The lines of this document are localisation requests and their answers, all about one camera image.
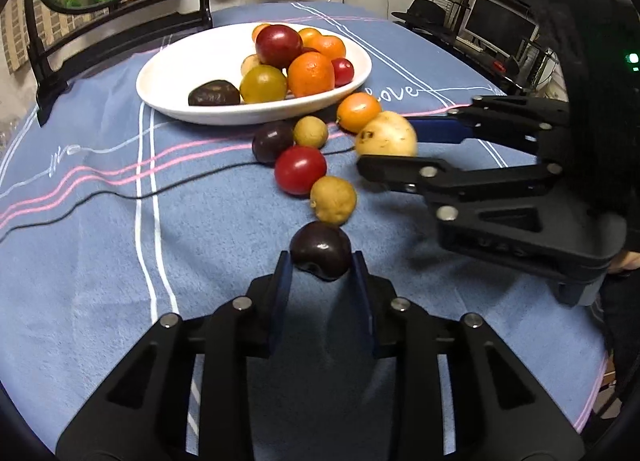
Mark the yellow-green round fruit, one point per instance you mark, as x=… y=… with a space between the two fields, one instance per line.
x=263 y=84

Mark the small orange tangerine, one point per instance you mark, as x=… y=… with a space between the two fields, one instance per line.
x=358 y=112
x=308 y=35
x=260 y=31

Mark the blue plaid tablecloth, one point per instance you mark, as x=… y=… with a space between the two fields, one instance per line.
x=100 y=266

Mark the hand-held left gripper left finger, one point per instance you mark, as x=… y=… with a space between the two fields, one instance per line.
x=282 y=286

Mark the medium yellow potato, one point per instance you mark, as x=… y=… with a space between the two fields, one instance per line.
x=333 y=200

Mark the large pale yellow potato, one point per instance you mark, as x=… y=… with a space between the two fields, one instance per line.
x=386 y=136

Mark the black hat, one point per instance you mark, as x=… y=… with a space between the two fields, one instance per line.
x=422 y=13

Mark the small red tomato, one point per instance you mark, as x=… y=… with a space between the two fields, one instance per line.
x=300 y=170
x=342 y=72

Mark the large dark red plum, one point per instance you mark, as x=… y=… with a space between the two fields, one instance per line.
x=278 y=46

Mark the large orange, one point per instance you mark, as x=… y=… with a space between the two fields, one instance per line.
x=310 y=73
x=329 y=47

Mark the black desk rack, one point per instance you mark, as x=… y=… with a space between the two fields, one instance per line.
x=475 y=61

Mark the white oval plate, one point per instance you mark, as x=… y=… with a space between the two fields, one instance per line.
x=175 y=76

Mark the person's right hand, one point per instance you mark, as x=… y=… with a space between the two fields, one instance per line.
x=627 y=262

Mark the computer monitor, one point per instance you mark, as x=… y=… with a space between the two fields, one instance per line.
x=500 y=23

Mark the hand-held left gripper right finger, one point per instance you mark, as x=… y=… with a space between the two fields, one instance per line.
x=362 y=291

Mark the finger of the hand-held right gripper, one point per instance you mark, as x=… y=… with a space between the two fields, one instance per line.
x=440 y=130
x=400 y=172

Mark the small yellow potato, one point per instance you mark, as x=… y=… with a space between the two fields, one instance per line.
x=310 y=131

